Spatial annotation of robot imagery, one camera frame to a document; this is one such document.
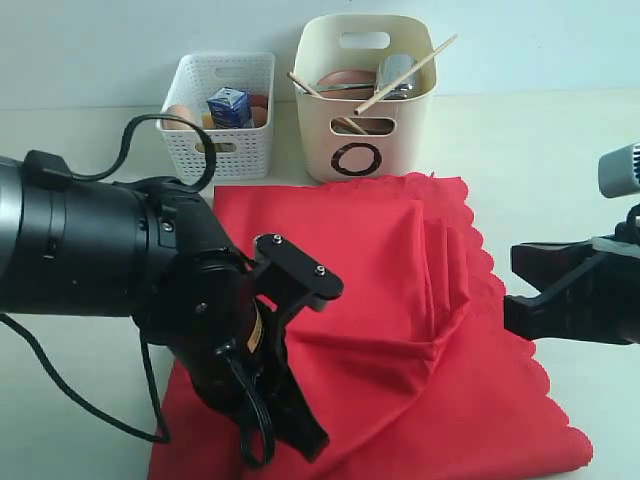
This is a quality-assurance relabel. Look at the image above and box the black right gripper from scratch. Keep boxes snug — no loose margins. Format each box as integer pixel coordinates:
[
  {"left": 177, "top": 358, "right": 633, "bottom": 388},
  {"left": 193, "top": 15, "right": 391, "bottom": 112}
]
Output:
[{"left": 503, "top": 204, "right": 639, "bottom": 345}]

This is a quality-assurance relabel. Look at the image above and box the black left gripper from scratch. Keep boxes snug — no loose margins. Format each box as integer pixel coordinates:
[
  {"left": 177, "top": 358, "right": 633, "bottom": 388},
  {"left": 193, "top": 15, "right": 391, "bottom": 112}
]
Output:
[{"left": 134, "top": 249, "right": 329, "bottom": 463}]

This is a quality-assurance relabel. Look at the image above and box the red cloth table mat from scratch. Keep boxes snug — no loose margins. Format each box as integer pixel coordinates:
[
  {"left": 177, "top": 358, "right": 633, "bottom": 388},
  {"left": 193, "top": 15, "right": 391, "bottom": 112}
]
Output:
[{"left": 149, "top": 174, "right": 593, "bottom": 479}]

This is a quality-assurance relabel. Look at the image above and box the brown clay plate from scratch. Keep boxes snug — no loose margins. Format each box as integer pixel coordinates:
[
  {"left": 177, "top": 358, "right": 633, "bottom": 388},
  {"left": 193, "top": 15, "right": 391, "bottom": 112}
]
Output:
[{"left": 317, "top": 70, "right": 394, "bottom": 136}]

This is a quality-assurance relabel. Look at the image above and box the wooden chopstick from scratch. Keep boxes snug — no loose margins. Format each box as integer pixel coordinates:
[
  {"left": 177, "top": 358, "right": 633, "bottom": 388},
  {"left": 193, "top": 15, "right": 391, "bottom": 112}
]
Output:
[
  {"left": 287, "top": 72, "right": 321, "bottom": 98},
  {"left": 354, "top": 34, "right": 458, "bottom": 115}
]

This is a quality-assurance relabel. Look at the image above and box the brown wooden spoon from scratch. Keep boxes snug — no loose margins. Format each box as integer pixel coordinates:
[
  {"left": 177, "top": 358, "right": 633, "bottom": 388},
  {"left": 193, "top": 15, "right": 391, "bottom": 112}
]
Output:
[{"left": 331, "top": 117, "right": 368, "bottom": 135}]

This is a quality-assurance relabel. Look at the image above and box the stainless steel cup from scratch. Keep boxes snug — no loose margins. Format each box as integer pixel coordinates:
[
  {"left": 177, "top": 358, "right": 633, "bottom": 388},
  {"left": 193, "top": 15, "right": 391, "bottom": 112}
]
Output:
[{"left": 374, "top": 53, "right": 421, "bottom": 100}]

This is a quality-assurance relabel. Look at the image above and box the orange fried chicken nugget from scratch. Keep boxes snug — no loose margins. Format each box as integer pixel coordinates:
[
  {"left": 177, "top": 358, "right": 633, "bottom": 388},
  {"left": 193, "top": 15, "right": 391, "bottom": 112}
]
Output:
[{"left": 251, "top": 106, "right": 268, "bottom": 128}]

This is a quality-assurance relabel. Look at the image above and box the table knife steel blade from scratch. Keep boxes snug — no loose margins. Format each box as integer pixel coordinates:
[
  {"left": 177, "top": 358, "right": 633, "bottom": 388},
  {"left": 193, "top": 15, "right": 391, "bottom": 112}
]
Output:
[{"left": 313, "top": 83, "right": 374, "bottom": 96}]

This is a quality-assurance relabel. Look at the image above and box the yellow cheese wedge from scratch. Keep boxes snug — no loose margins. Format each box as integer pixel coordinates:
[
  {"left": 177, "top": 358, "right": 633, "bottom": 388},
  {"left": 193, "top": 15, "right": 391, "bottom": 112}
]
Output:
[{"left": 196, "top": 113, "right": 223, "bottom": 153}]

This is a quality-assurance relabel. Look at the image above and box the blue white milk carton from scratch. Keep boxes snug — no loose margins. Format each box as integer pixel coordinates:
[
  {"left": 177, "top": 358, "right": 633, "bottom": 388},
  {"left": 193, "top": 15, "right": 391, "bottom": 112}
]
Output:
[{"left": 206, "top": 87, "right": 254, "bottom": 129}]

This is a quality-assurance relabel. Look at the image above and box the red sausage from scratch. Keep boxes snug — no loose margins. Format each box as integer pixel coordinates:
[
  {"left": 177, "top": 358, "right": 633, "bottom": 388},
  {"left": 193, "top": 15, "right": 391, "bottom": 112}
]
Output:
[{"left": 250, "top": 94, "right": 269, "bottom": 109}]

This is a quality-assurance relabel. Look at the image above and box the brown egg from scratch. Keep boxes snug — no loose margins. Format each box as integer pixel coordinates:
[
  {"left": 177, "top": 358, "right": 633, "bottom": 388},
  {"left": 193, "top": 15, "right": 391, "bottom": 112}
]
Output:
[{"left": 161, "top": 104, "right": 198, "bottom": 130}]

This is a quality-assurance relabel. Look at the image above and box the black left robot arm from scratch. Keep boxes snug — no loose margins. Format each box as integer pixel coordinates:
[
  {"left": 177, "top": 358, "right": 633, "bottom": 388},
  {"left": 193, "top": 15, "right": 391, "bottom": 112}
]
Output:
[{"left": 1, "top": 151, "right": 343, "bottom": 468}]

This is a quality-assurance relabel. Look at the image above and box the cream plastic bin black circle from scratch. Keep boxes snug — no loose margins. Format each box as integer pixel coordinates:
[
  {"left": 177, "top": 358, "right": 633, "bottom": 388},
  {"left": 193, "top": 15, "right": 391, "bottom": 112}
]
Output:
[{"left": 293, "top": 14, "right": 437, "bottom": 182}]

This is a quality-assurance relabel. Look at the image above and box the white perforated plastic basket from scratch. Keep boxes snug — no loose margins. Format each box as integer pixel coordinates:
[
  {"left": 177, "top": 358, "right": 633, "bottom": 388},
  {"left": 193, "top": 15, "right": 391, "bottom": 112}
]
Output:
[{"left": 161, "top": 52, "right": 275, "bottom": 181}]

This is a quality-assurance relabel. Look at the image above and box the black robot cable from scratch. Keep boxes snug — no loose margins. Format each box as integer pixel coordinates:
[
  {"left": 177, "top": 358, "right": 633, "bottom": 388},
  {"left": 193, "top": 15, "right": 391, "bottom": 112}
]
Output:
[{"left": 0, "top": 113, "right": 276, "bottom": 471}]

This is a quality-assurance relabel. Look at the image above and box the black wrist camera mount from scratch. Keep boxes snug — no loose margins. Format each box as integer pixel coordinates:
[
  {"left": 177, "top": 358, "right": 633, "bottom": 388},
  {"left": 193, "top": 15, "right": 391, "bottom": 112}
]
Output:
[{"left": 254, "top": 233, "right": 344, "bottom": 312}]

